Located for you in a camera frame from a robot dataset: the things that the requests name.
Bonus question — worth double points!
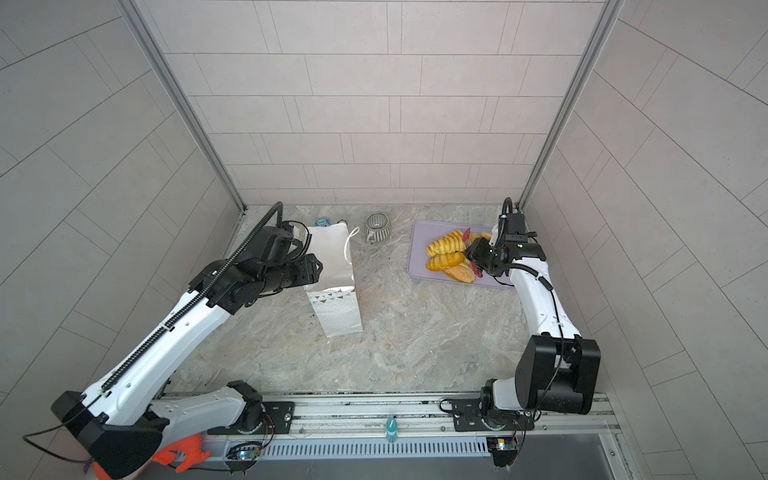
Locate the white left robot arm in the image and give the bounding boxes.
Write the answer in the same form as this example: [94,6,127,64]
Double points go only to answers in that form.
[51,221,323,479]

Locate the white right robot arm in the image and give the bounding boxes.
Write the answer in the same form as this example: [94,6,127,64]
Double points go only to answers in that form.
[445,237,601,432]

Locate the green circuit board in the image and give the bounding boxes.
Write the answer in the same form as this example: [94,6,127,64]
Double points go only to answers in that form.
[486,436,519,455]
[226,441,262,462]

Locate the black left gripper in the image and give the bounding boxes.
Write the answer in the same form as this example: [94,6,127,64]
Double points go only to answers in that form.
[259,253,329,296]

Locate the cartoon animal paper bag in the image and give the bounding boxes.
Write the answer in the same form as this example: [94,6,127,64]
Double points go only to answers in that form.
[304,221,363,338]

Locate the left green circuit board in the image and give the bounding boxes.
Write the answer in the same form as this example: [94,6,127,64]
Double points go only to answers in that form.
[226,441,262,462]

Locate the ridged yellow fake bread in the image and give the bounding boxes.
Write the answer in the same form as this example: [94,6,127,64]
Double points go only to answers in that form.
[426,230,466,258]

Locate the right green circuit board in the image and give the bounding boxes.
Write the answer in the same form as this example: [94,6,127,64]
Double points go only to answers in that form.
[486,436,519,455]

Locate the metal base rail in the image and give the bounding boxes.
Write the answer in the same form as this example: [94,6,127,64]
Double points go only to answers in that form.
[202,392,621,471]

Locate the red shark plush toy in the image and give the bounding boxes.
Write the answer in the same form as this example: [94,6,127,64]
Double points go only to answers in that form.
[86,432,212,479]

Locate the striped ceramic mug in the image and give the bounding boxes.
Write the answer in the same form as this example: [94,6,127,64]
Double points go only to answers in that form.
[365,212,391,244]

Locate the teal small bottle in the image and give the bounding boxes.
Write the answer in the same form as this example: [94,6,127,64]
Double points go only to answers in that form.
[385,417,398,443]

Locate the lilac cutting board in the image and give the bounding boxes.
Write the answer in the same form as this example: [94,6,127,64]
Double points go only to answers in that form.
[407,220,512,287]

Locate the red kitchen tongs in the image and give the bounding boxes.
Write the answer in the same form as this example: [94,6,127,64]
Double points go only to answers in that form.
[462,228,483,278]

